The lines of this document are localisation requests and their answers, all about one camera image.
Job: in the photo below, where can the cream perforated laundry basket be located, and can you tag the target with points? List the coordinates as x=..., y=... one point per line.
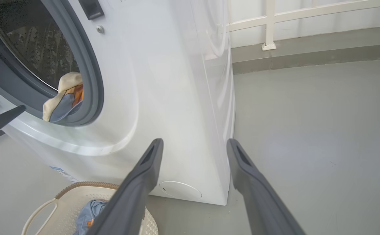
x=66, y=205

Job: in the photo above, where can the white front-load washing machine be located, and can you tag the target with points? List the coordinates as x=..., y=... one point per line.
x=163, y=98

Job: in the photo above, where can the black door latch socket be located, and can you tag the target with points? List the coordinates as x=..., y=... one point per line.
x=91, y=8

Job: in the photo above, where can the round white filter cover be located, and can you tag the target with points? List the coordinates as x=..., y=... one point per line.
x=180, y=191

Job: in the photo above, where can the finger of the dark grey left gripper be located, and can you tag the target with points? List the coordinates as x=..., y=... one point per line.
x=0, y=122

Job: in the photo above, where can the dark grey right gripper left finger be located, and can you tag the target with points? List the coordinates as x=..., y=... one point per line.
x=134, y=195

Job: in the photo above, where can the cream orange patterned garment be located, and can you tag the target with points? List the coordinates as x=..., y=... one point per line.
x=69, y=81

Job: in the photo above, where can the white metal railing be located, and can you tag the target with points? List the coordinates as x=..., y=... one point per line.
x=269, y=23

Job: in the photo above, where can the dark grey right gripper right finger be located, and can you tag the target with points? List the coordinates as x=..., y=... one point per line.
x=258, y=202

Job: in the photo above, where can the blue denim garment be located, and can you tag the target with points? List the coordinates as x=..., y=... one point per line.
x=92, y=212

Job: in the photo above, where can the blue energy label sticker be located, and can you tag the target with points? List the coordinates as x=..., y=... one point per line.
x=64, y=174

